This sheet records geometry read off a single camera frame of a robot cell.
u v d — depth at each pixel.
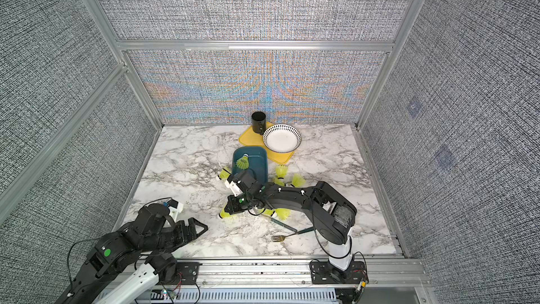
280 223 0.86
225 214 0.82
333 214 0.49
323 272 0.73
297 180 0.98
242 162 1.03
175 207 0.66
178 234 0.60
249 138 1.13
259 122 1.11
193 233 0.60
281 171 0.98
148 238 0.51
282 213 0.86
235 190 0.78
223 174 0.97
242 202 0.74
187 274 0.73
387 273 0.75
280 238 0.81
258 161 1.01
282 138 1.13
